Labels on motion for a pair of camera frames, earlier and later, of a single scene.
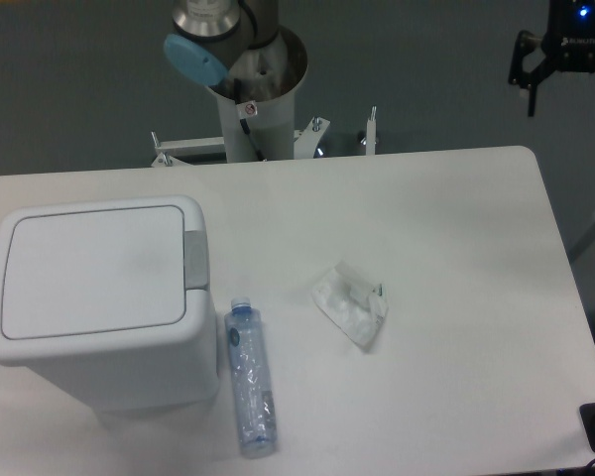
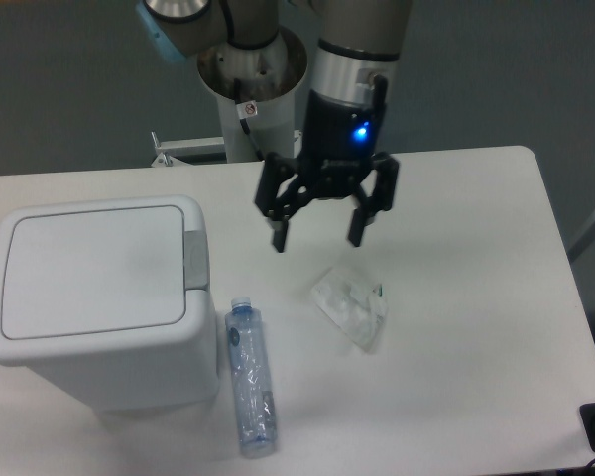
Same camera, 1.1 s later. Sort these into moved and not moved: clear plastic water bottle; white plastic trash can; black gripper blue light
Moved: black gripper blue light
Not moved: clear plastic water bottle; white plastic trash can
